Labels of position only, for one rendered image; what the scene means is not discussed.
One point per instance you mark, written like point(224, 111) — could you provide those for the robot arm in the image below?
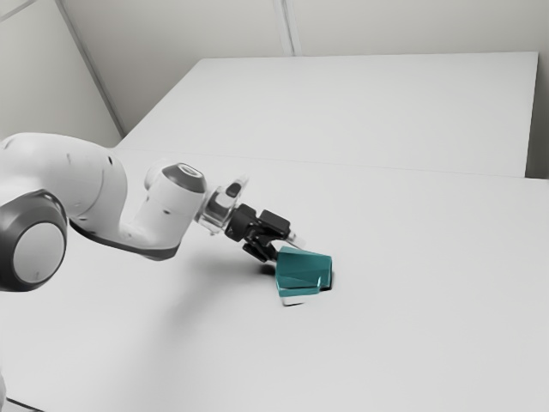
point(107, 201)

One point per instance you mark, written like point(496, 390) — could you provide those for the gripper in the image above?
point(253, 223)

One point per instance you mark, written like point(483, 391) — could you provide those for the teal faceted mug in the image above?
point(303, 274)

